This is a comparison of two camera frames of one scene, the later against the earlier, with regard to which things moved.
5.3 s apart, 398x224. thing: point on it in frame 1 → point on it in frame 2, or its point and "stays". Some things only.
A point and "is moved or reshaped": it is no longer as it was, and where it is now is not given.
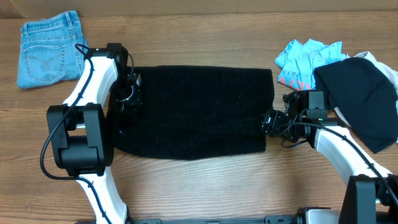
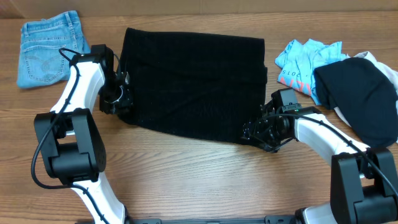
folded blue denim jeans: (51, 50) stays
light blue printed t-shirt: (298, 62) stays
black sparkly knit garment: (194, 112) is moved or reshaped
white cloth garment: (389, 73) stays
